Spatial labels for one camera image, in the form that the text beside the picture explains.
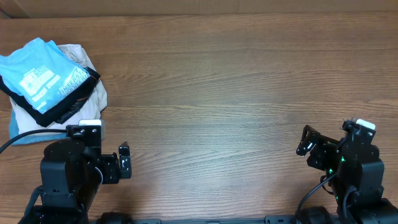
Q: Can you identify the folded black garment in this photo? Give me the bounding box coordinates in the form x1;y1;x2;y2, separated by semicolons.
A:
1;67;101;127

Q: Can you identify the folded blue denim garment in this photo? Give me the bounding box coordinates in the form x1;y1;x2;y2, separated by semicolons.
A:
9;110;68;146

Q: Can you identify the light blue printed t-shirt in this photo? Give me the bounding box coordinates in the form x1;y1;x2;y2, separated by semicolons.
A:
1;38;90;114

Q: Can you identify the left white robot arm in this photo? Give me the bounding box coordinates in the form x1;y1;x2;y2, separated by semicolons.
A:
20;139;132;223

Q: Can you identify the folded beige garment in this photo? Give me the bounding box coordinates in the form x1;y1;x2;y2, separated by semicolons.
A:
9;44;108;137

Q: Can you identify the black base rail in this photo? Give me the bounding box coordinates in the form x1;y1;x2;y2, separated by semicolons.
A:
93;212;351;224

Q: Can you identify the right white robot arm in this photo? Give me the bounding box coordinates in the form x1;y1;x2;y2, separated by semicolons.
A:
295;119;397;224

